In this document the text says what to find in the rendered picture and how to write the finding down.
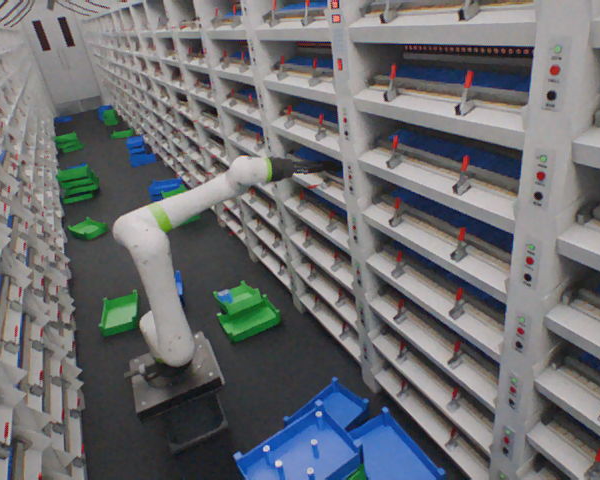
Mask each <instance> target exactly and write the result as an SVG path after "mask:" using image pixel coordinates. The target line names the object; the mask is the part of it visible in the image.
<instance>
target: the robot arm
mask: <svg viewBox="0 0 600 480"><path fill-rule="evenodd" d="M334 169H336V162H333V161H317V160H315V162H313V161H292V160H290V159H288V158H286V159H281V158H280V157H278V156H277V153H274V156H271V157H266V158H254V157H248V156H242V157H239V158H237V159H236V160H234V161H233V162H232V164H231V166H230V168H229V169H228V170H227V171H226V172H224V173H223V174H221V175H219V177H218V178H216V179H214V180H212V181H210V182H208V183H205V184H203V185H201V186H199V187H197V188H195V189H192V190H190V191H188V192H185V193H182V194H179V195H176V196H173V197H170V198H167V199H164V200H161V201H158V202H155V203H151V205H149V206H146V207H143V208H141V209H138V210H136V211H134V212H131V213H129V214H126V215H123V216H121V217H120V218H119V219H118V220H117V221H116V222H115V224H114V227H113V236H114V239H115V240H116V242H117V243H118V244H119V245H120V246H122V247H124V248H125V249H128V250H129V251H130V253H131V255H132V257H133V260H134V263H135V265H136V267H137V269H138V272H139V274H140V277H141V279H142V282H143V284H144V288H145V291H146V294H147V297H148V301H149V304H150V308H151V311H149V313H147V314H146V315H145V316H144V317H143V318H142V319H141V321H140V329H141V331H142V333H143V336H144V339H145V341H146V343H147V346H148V348H149V350H150V352H151V354H148V355H145V356H144V363H143V365H141V366H140V367H139V369H137V370H134V371H130V372H127V373H124V378H125V379H127V378H130V377H133V376H136V375H139V374H141V375H142V376H143V375H147V377H148V379H149V380H153V379H155V378H156V377H158V376H159V375H160V376H163V377H172V376H176V375H178V374H180V373H182V372H183V371H186V370H187V369H188V368H189V367H190V364H191V363H192V360H193V357H194V355H195V352H196V342H195V338H194V336H193V334H192V332H191V329H190V327H189V325H188V322H187V319H186V317H185V314H184V310H183V306H181V303H180V300H179V296H178V292H177V288H176V283H175V278H174V272H173V266H172V258H171V250H170V242H169V239H168V237H167V235H166V234H167V233H168V232H170V230H172V229H173V228H175V227H177V226H178V225H181V224H182V223H184V222H186V221H187V220H189V219H190V218H192V217H194V216H195V215H197V214H199V213H201V212H203V211H205V210H208V209H210V208H212V207H214V206H216V205H218V203H221V202H223V201H226V200H228V199H231V198H234V197H238V196H241V195H243V194H244V193H245V192H246V191H247V190H248V188H249V187H250V186H252V185H254V184H258V183H268V182H273V183H274V184H275V182H279V181H282V180H283V179H289V178H292V177H293V174H294V173H303V174H308V173H315V172H323V170H334Z"/></svg>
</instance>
